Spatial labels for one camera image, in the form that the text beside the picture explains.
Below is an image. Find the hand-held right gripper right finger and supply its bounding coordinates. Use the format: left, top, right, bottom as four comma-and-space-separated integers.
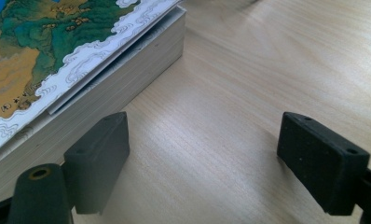
276, 111, 371, 217

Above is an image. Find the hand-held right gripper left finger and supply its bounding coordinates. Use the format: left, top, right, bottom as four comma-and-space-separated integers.
62, 111, 131, 216

